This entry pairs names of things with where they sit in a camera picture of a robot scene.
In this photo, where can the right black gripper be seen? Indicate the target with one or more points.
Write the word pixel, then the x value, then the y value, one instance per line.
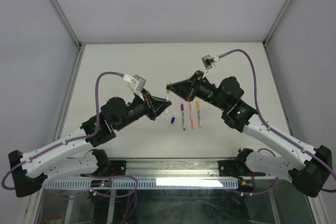
pixel 186 89

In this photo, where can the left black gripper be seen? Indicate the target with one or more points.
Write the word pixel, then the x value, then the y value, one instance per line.
pixel 149 105

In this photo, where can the thin white pen yellow end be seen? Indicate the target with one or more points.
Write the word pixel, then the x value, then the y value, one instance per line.
pixel 167 99

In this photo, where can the white pen purple end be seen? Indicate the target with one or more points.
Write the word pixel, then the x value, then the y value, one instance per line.
pixel 183 117

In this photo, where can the orange highlighter pen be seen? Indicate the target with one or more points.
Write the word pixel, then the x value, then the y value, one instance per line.
pixel 191 115

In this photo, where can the white marker yellow end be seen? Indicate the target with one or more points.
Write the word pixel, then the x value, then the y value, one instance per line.
pixel 198 114

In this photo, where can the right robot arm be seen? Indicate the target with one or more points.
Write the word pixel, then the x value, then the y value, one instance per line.
pixel 305 166

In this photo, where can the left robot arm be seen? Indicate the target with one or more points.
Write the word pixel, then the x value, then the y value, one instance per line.
pixel 77 153

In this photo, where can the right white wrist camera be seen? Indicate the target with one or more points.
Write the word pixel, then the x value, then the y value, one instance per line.
pixel 209 63

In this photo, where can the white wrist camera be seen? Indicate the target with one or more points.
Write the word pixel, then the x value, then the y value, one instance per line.
pixel 136 83
pixel 209 63

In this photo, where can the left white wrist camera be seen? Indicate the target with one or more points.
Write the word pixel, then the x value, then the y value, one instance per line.
pixel 136 83

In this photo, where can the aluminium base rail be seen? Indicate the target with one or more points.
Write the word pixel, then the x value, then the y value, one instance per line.
pixel 203 168

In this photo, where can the perforated cable duct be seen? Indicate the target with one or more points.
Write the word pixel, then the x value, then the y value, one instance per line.
pixel 153 183

